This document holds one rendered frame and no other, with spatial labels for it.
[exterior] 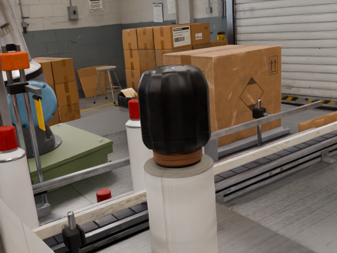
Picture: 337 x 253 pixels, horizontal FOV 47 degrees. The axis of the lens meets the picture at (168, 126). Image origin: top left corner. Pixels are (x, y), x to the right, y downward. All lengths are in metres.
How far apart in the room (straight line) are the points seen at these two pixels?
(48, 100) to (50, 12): 5.97
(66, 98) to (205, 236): 3.99
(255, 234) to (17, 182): 0.39
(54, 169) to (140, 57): 3.84
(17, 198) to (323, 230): 0.55
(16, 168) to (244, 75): 0.76
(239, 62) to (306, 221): 0.54
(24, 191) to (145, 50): 4.11
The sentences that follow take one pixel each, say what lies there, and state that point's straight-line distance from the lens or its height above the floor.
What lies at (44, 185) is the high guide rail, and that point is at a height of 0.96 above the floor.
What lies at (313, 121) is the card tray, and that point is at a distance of 1.39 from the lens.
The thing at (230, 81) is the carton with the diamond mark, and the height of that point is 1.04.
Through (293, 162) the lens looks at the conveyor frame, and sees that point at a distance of 1.03.
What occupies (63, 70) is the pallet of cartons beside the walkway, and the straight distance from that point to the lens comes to 4.39.
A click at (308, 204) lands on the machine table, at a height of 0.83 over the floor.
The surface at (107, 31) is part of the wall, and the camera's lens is 7.48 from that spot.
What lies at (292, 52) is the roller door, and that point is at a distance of 5.24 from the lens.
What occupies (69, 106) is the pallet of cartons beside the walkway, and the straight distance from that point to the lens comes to 4.44.
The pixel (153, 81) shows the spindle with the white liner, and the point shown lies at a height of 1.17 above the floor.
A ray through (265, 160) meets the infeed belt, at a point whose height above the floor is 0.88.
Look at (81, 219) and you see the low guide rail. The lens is 0.71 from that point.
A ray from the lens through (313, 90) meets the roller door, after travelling 5.19.
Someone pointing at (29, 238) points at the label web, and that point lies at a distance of 0.39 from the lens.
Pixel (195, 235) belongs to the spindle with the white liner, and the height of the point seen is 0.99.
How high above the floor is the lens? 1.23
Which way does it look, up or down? 16 degrees down
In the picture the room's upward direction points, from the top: 5 degrees counter-clockwise
